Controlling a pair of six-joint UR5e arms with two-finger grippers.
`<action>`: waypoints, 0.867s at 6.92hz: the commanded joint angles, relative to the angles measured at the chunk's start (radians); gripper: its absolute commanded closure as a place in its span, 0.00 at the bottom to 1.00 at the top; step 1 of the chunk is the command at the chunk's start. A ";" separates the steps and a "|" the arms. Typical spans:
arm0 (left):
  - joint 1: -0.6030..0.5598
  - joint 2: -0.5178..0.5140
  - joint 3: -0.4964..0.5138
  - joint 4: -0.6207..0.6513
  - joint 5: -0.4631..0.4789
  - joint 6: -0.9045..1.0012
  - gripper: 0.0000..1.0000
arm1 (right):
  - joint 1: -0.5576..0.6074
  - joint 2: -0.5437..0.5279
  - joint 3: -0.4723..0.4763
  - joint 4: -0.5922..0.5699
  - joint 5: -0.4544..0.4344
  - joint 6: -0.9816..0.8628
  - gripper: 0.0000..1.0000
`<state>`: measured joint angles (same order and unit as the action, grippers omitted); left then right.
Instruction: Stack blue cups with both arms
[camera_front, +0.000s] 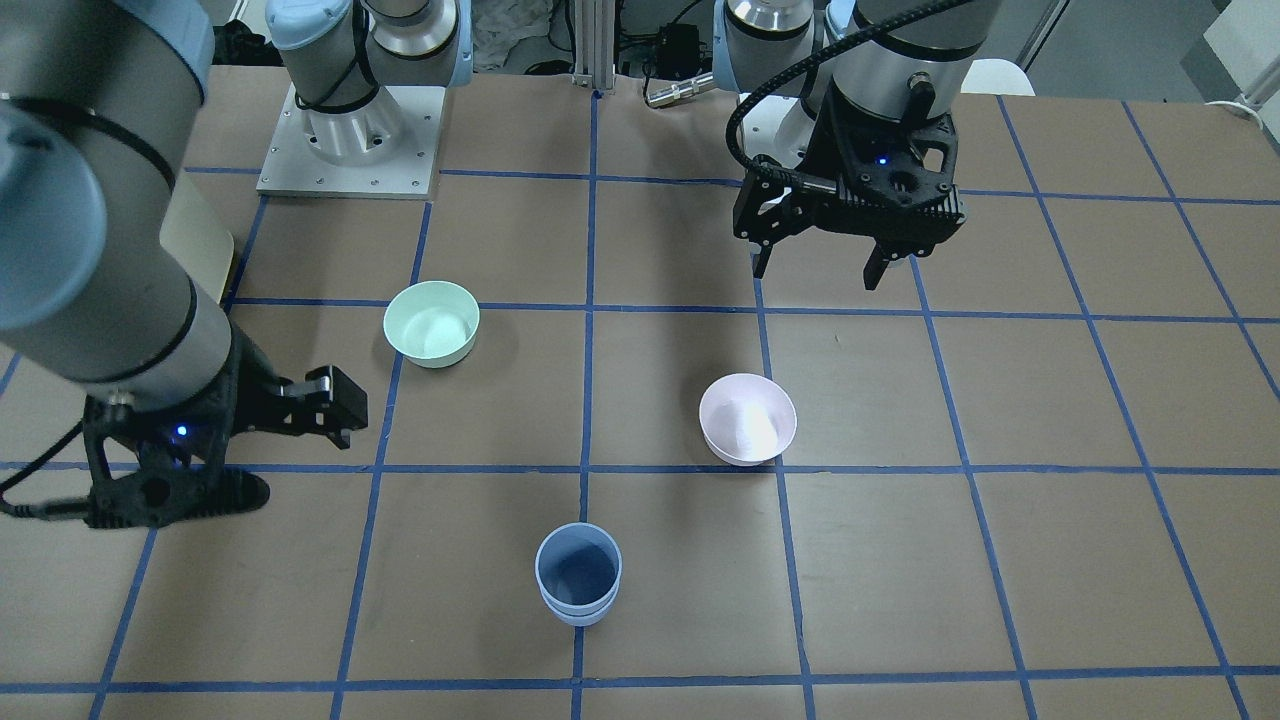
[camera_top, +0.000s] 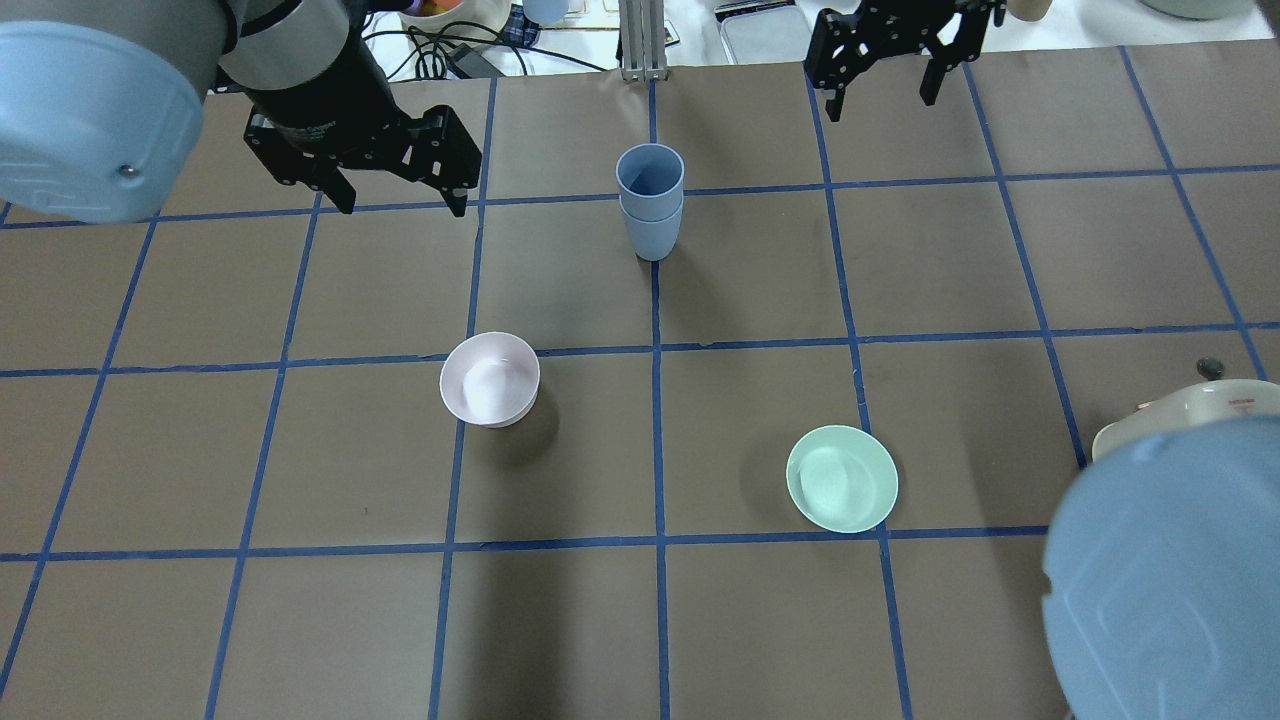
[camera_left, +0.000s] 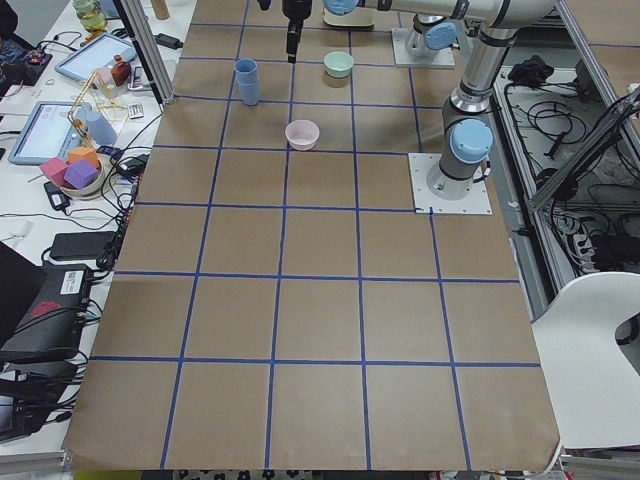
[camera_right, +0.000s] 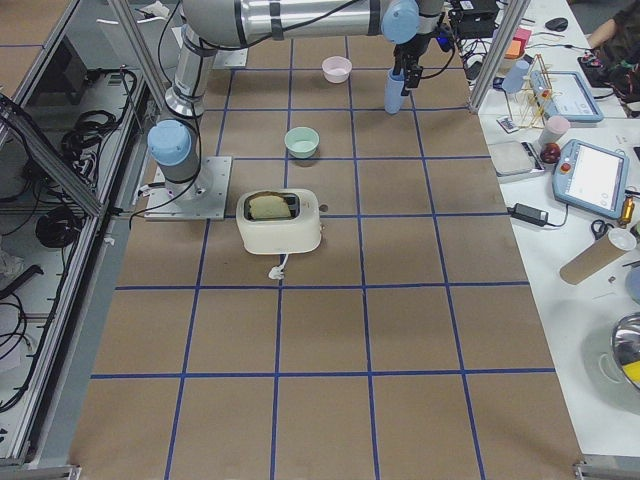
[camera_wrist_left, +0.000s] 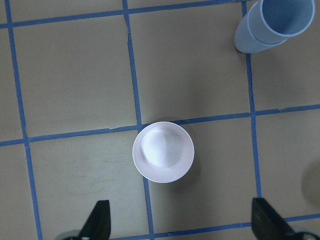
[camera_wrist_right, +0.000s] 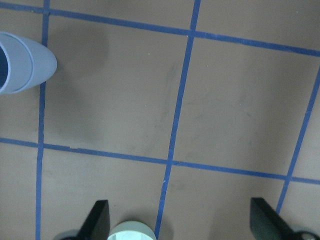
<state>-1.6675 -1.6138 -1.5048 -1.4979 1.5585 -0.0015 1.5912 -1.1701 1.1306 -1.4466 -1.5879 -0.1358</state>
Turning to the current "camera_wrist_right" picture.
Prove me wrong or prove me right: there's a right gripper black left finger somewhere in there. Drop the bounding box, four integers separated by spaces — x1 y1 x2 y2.
77 200 110 240

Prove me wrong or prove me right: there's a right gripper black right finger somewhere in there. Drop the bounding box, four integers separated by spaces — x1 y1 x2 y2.
250 197 295 240

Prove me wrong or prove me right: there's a dark blue plastic cup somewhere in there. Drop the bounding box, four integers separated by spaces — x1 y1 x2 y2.
15 36 57 93

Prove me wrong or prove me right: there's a light blue plastic cup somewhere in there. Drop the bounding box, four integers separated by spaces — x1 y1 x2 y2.
0 32 33 95

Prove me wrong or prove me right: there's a mint green bowl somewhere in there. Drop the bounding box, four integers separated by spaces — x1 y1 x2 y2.
107 220 157 240

